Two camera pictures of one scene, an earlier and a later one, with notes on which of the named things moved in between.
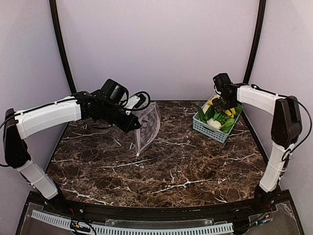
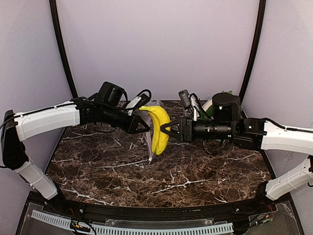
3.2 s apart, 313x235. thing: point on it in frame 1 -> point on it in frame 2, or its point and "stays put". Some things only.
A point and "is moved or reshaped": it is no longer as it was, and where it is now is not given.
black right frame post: [256, 43] stays put
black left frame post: [64, 47] stays put
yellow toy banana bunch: [231, 112] is moved or reshaped
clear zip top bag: [149, 120] is moved or reshaped
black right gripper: [225, 105] -> [186, 129]
